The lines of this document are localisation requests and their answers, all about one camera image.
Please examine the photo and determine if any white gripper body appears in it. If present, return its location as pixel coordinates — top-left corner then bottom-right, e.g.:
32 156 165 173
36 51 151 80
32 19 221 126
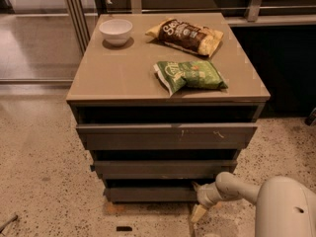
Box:
197 183 223 208

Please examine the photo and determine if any grey drawer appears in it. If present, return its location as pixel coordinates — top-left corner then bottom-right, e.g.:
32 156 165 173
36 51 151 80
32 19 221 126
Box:
104 187 197 202
76 123 257 150
92 160 237 180

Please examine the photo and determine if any grey drawer cabinet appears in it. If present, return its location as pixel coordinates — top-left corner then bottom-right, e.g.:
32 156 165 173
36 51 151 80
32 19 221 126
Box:
66 13 270 190

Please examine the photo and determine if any black tape floor marker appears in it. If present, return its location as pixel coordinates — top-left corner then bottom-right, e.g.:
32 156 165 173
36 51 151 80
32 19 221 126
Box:
117 226 132 232

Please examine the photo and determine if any green chip bag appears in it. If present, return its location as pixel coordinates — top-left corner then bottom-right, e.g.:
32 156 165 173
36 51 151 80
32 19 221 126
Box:
154 60 228 96

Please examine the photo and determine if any dark object at right edge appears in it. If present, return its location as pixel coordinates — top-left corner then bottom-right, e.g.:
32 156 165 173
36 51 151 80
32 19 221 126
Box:
304 108 316 125

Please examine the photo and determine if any brown chip bag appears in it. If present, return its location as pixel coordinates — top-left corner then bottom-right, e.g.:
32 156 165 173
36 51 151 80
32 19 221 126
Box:
145 18 224 57

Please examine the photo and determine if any white ceramic bowl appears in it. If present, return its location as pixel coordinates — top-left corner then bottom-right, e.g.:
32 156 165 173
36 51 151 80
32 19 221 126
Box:
99 19 133 46

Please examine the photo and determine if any metal rod on floor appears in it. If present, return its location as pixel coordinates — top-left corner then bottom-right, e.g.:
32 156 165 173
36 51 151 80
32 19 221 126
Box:
0 214 18 232

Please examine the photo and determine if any metal railing frame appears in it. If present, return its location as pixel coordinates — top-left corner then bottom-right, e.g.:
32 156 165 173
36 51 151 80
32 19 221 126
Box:
65 0 316 51

